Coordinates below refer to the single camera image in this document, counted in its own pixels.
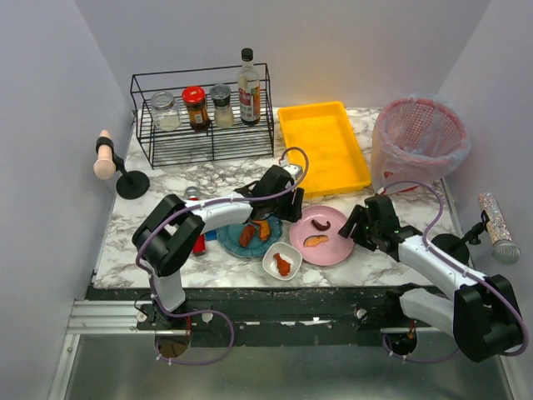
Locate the pink round plate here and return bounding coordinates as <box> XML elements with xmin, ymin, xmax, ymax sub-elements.
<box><xmin>289</xmin><ymin>205</ymin><xmax>354</xmax><ymax>267</ymax></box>

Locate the teal glass plate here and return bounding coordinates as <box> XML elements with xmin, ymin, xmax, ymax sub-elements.
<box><xmin>217</xmin><ymin>217</ymin><xmax>283</xmax><ymax>258</ymax></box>

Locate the grey cap salt grinder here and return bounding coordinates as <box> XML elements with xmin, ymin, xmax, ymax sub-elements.
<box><xmin>209</xmin><ymin>83</ymin><xmax>234</xmax><ymax>129</ymax></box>

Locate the dark sauce glass bottle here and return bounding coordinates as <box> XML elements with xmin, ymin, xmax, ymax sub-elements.
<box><xmin>237</xmin><ymin>47</ymin><xmax>261</xmax><ymax>126</ymax></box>

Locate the red lid sauce jar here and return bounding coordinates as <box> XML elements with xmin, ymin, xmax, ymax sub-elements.
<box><xmin>182</xmin><ymin>86</ymin><xmax>211</xmax><ymax>132</ymax></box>

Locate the clear glass salt jar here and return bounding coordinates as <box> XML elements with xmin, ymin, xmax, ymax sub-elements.
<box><xmin>151</xmin><ymin>91</ymin><xmax>181</xmax><ymax>132</ymax></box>

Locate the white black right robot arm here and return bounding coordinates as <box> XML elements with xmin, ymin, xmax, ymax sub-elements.
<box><xmin>338</xmin><ymin>195</ymin><xmax>530</xmax><ymax>363</ymax></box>

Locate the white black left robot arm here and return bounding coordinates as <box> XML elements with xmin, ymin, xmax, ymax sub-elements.
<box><xmin>132</xmin><ymin>164</ymin><xmax>308</xmax><ymax>313</ymax></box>

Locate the octopus tentacle toy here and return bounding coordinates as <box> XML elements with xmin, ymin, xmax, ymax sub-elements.
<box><xmin>311</xmin><ymin>219</ymin><xmax>331</xmax><ymax>232</ymax></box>

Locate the salmon slice toy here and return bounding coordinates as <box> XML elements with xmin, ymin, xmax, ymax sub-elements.
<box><xmin>303</xmin><ymin>234</ymin><xmax>329</xmax><ymax>248</ymax></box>

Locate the small white square dish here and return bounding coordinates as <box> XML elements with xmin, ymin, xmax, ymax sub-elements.
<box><xmin>262</xmin><ymin>242</ymin><xmax>303</xmax><ymax>281</ymax></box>

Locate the brown grilled meat toy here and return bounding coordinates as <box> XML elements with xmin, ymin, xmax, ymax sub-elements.
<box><xmin>238</xmin><ymin>224</ymin><xmax>256</xmax><ymax>248</ymax></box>

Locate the fried chicken drumstick toy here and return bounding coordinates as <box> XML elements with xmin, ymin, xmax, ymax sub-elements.
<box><xmin>274</xmin><ymin>253</ymin><xmax>291</xmax><ymax>277</ymax></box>

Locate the blue toy brick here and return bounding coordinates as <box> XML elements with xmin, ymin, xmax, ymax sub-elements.
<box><xmin>204</xmin><ymin>230</ymin><xmax>217</xmax><ymax>241</ymax></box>

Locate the yellow plastic tray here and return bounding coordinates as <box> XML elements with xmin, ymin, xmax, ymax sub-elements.
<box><xmin>278</xmin><ymin>102</ymin><xmax>371</xmax><ymax>199</ymax></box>

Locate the red cylindrical can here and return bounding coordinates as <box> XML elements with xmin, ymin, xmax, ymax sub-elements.
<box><xmin>185</xmin><ymin>187</ymin><xmax>207</xmax><ymax>257</ymax></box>

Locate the pink mesh waste basket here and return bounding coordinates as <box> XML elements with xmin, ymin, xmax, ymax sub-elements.
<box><xmin>370</xmin><ymin>95</ymin><xmax>471</xmax><ymax>193</ymax></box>

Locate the glitter microphone on stand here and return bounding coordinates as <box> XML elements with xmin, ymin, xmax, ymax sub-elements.
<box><xmin>432</xmin><ymin>192</ymin><xmax>521</xmax><ymax>265</ymax></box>

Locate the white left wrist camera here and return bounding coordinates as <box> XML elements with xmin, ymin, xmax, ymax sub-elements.
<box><xmin>283</xmin><ymin>164</ymin><xmax>303</xmax><ymax>182</ymax></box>

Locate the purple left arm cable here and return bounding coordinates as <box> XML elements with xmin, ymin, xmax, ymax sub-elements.
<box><xmin>135</xmin><ymin>146</ymin><xmax>310</xmax><ymax>367</ymax></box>

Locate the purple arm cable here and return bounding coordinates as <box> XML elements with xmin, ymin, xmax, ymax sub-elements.
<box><xmin>135</xmin><ymin>146</ymin><xmax>310</xmax><ymax>367</ymax></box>
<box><xmin>378</xmin><ymin>180</ymin><xmax>526</xmax><ymax>363</ymax></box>

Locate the black wire rack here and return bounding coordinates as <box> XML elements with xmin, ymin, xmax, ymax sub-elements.
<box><xmin>130</xmin><ymin>62</ymin><xmax>274</xmax><ymax>168</ymax></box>

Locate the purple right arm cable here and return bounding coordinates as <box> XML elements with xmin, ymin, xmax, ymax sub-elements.
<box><xmin>378</xmin><ymin>180</ymin><xmax>526</xmax><ymax>363</ymax></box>

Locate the beige handle on black stand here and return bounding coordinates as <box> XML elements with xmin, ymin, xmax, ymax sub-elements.
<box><xmin>93</xmin><ymin>130</ymin><xmax>150</xmax><ymax>200</ymax></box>

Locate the black mounting base rail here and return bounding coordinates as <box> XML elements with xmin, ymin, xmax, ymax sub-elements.
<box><xmin>86</xmin><ymin>287</ymin><xmax>428</xmax><ymax>347</ymax></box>

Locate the aluminium extrusion rail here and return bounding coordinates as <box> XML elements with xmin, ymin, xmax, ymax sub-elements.
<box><xmin>67</xmin><ymin>300</ymin><xmax>147</xmax><ymax>335</ymax></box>

